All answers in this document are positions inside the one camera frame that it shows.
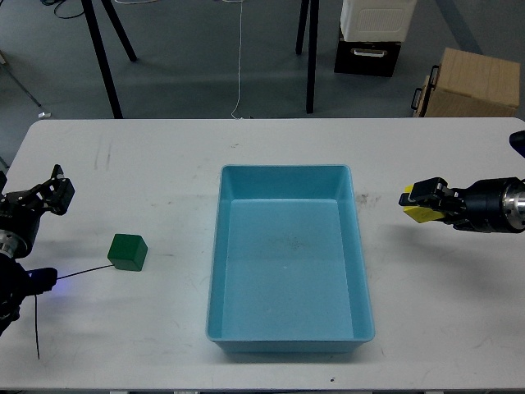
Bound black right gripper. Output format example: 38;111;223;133
399;177;524;234

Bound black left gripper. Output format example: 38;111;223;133
1;164;75;259

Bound yellow wooden block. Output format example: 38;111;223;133
401;185;445;223

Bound green wooden block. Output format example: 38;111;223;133
107;233;148;272

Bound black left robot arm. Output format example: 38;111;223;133
1;164;75;331

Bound black storage box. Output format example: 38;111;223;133
334;33;402;77

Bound black table leg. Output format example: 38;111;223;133
305;0;320;114
81;0;123;119
295;0;309;55
102;0;138;62

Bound blue plastic bin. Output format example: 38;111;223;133
206;165;375;353

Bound black table leg left inner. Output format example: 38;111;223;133
102;0;138;62

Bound black table leg right inner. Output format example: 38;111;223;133
295;0;309;55

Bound thin black cable tie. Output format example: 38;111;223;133
57;264;113;281

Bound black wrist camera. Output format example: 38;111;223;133
26;268;57;296

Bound thin black cable tie vertical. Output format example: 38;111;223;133
34;295;40;360

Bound wooden box with handles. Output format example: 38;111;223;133
411;48;521;117

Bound white hanging cord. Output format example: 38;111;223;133
231;0;245;121

